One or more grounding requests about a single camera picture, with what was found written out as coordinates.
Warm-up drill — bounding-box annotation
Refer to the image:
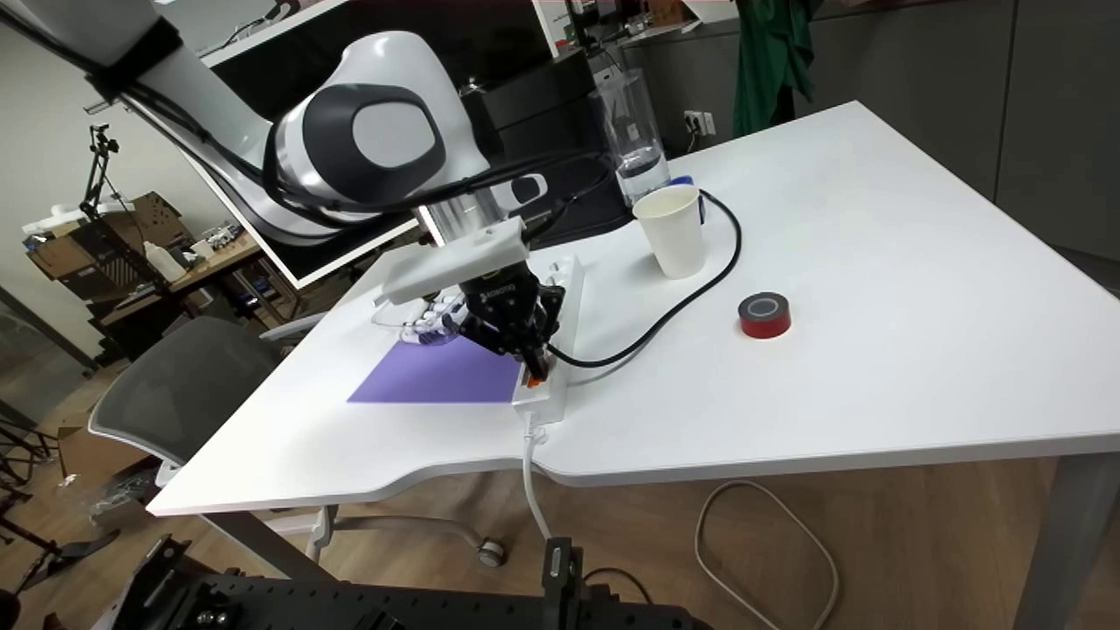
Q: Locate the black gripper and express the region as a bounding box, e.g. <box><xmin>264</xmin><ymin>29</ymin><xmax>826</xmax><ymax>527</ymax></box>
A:
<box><xmin>462</xmin><ymin>262</ymin><xmax>567</xmax><ymax>363</ymax></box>

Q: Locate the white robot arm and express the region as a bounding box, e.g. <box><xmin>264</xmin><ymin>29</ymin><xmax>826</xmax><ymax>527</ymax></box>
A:
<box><xmin>4</xmin><ymin>0</ymin><xmax>530</xmax><ymax>305</ymax></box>

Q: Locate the purple mat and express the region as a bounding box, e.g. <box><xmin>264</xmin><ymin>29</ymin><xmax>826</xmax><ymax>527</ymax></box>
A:
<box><xmin>351</xmin><ymin>337</ymin><xmax>520</xmax><ymax>403</ymax></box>

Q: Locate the white paper cup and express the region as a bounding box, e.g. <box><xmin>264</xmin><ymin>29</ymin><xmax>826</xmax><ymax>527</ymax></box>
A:
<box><xmin>632</xmin><ymin>184</ymin><xmax>708</xmax><ymax>281</ymax></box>

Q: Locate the clear plastic bottle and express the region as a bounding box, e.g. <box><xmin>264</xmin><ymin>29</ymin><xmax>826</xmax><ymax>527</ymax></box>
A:
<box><xmin>592</xmin><ymin>49</ymin><xmax>669</xmax><ymax>203</ymax></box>

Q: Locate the red black tape roll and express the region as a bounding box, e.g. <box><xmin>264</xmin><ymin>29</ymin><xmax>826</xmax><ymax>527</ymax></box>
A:
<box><xmin>738</xmin><ymin>289</ymin><xmax>792</xmax><ymax>340</ymax></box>

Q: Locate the grey office chair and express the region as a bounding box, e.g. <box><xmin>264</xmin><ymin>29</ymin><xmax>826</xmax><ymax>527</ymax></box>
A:
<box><xmin>86</xmin><ymin>316</ymin><xmax>280</xmax><ymax>464</ymax></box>

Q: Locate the green hanging cloth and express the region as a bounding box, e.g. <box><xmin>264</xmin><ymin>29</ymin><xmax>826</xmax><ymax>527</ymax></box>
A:
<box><xmin>733</xmin><ymin>0</ymin><xmax>817</xmax><ymax>132</ymax></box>

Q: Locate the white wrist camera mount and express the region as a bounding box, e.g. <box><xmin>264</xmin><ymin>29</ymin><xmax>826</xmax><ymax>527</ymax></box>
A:
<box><xmin>382</xmin><ymin>219</ymin><xmax>527</xmax><ymax>305</ymax></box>

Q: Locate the white power strip cord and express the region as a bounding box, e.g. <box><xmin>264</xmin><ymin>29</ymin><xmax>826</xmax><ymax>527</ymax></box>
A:
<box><xmin>519</xmin><ymin>403</ymin><xmax>843</xmax><ymax>630</ymax></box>

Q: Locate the black power cable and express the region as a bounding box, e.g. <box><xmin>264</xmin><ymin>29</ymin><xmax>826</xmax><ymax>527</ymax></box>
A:
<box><xmin>543</xmin><ymin>184</ymin><xmax>744</xmax><ymax>371</ymax></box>

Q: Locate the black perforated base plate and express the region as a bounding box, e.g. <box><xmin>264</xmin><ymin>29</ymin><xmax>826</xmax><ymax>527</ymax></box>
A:
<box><xmin>96</xmin><ymin>538</ymin><xmax>709</xmax><ymax>630</ymax></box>

